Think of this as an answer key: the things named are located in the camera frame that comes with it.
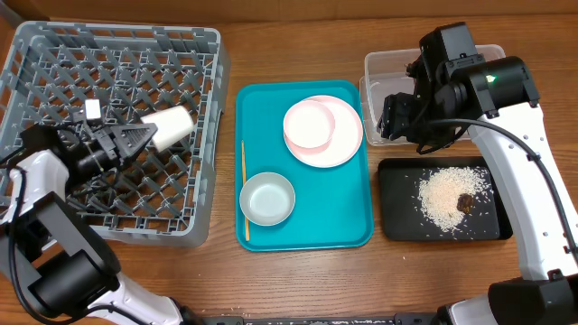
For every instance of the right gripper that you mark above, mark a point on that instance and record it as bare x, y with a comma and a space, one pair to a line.
396, 117

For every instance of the teal serving tray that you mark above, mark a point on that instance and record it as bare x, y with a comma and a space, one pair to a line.
334, 207

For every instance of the black tray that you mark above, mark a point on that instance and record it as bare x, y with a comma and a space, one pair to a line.
401, 222

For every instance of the brown food scrap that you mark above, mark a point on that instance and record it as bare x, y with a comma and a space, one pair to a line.
465, 203

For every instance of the white cup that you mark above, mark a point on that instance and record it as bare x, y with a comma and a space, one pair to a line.
173, 124

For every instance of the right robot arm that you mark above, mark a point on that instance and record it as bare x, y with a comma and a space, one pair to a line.
457, 91

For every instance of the grey bowl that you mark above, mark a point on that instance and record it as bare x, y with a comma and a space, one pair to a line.
267, 199

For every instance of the pile of rice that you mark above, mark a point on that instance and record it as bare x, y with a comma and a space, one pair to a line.
438, 191

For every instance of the grey dish rack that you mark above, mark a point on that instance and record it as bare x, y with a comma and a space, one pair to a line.
164, 198

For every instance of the small pink plate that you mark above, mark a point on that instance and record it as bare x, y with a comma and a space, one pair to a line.
309, 124

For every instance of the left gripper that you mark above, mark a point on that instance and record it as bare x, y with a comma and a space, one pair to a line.
118, 134

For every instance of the clear plastic bin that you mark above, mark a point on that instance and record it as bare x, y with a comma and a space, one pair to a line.
385, 74

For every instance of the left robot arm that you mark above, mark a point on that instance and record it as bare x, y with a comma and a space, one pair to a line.
61, 269

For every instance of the large white plate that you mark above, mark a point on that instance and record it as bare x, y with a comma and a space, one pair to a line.
346, 140

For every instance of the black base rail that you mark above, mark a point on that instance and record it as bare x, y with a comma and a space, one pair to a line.
410, 318

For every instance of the wooden chopstick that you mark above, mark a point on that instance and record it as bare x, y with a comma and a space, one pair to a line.
244, 179

